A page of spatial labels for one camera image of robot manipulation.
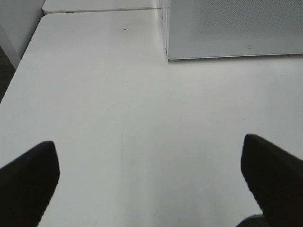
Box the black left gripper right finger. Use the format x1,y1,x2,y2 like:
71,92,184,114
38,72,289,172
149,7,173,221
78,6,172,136
241,134,303,227

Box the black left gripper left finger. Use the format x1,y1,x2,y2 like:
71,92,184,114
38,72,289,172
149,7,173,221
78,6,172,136
0,141,60,227

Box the white microwave oven body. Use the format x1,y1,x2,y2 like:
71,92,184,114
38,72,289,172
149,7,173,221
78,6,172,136
157,0,170,57

